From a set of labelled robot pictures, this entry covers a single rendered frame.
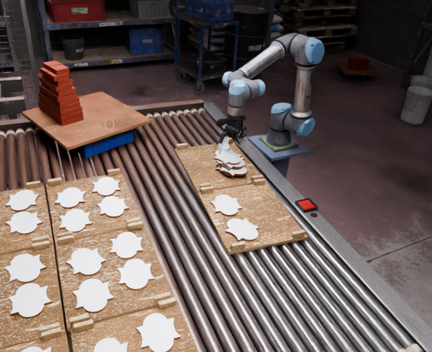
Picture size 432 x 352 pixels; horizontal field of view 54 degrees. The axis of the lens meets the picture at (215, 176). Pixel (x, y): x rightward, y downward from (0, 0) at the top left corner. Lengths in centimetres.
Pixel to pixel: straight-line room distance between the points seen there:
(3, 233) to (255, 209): 104
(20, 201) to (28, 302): 58
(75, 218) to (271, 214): 83
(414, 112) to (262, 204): 375
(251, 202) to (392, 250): 170
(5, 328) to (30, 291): 14
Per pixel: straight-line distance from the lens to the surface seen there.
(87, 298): 153
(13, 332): 151
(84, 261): 165
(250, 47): 587
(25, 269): 167
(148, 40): 635
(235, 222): 180
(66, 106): 233
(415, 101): 544
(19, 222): 188
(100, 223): 181
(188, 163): 218
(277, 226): 183
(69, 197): 197
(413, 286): 321
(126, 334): 143
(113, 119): 240
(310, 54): 218
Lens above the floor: 208
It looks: 33 degrees down
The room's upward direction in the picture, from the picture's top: 4 degrees clockwise
